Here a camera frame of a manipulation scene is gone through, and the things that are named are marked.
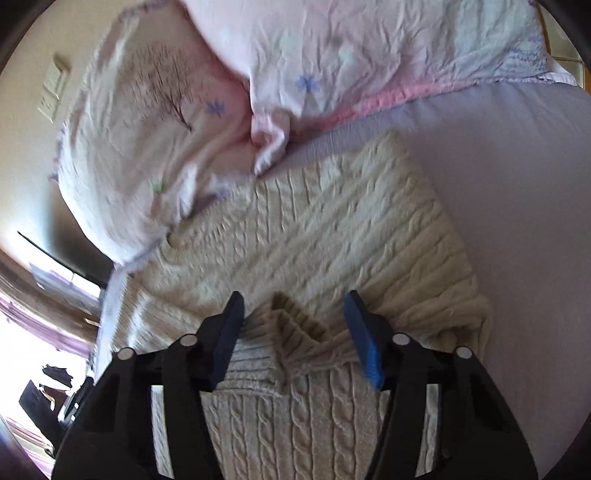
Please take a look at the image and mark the cream cable-knit sweater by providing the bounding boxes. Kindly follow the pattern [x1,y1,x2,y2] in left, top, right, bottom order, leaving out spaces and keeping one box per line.
[97,131,493,479]

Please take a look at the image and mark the lavender bed sheet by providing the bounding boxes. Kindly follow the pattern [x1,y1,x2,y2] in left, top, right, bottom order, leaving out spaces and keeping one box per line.
[94,75,591,480]

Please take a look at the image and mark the wooden wardrobe with glass panels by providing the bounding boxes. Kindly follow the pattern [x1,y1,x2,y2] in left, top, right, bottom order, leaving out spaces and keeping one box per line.
[540,6,590,92]

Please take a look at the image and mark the pink tree-print left pillow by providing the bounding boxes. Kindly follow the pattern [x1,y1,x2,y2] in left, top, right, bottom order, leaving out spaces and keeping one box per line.
[55,1,256,264]

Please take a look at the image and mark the purple curtain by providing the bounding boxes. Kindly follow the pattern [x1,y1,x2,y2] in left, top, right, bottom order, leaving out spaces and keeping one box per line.
[1,278,97,357]

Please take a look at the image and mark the white wall light switch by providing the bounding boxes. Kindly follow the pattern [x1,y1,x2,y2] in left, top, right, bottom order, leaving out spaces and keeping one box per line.
[37,56,70,123]

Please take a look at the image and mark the pink floral right pillow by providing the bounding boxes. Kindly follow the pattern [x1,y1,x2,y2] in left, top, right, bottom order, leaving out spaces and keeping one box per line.
[185,0,574,173]

